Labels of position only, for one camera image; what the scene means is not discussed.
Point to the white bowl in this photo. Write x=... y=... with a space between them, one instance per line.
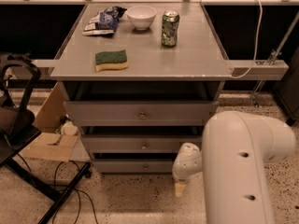
x=141 y=17

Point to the white roll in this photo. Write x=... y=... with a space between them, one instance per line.
x=69 y=129

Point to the grey drawer cabinet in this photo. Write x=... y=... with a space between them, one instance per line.
x=193 y=70

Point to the black chair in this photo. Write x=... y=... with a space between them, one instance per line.
x=17 y=131

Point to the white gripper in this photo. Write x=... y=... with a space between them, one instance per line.
x=183 y=171

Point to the grey bottom drawer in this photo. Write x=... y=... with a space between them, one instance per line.
x=127 y=167

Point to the grey middle drawer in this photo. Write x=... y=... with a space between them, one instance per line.
x=137 y=143

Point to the green yellow sponge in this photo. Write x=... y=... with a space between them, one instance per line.
x=111 y=60

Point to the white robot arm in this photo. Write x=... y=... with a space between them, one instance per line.
x=235 y=147

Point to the grey top drawer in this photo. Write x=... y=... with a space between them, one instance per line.
x=140 y=113

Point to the metal diagonal rod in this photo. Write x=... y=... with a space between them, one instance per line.
x=272 y=58

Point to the blue chip bag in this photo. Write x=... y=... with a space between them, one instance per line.
x=105 y=22

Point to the grey drawer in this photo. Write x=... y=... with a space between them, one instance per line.
x=127 y=167
x=140 y=113
x=137 y=143

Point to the green soda can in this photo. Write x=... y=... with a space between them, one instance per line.
x=170 y=22

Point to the cardboard box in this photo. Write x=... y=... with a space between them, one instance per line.
x=51 y=144

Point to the grey metal rail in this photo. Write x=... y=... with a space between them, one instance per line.
x=250 y=70

